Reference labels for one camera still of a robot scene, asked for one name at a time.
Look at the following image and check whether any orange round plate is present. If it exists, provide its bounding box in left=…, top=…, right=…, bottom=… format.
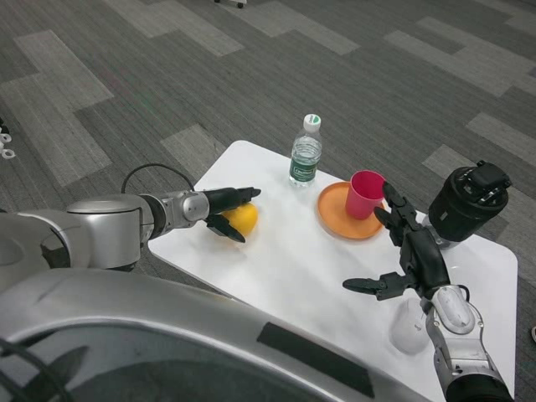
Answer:
left=317, top=181, right=386, bottom=241

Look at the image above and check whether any black cylindrical thermos jar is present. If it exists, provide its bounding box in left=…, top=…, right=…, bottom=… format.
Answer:
left=427, top=160, right=513, bottom=249

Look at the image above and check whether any pink plastic cup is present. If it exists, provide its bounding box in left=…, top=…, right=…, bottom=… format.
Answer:
left=345, top=169, right=387, bottom=221

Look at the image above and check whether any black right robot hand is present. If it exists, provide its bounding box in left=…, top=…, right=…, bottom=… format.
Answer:
left=342, top=180, right=452, bottom=302

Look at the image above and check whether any white computer mouse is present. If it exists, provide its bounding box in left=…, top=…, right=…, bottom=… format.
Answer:
left=389, top=300, right=429, bottom=356

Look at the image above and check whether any clear plastic water bottle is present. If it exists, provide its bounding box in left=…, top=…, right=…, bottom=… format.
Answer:
left=288, top=113, right=324, bottom=188

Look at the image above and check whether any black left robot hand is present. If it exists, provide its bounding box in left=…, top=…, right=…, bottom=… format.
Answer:
left=204, top=186, right=262, bottom=245

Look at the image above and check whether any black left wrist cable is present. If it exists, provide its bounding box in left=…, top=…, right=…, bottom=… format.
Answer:
left=121, top=162, right=196, bottom=195

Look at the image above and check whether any yellow lemon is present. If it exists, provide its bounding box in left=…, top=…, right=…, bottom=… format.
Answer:
left=220, top=203, right=259, bottom=236

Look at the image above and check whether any silver robot chest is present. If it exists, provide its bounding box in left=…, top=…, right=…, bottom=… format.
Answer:
left=0, top=267, right=436, bottom=402

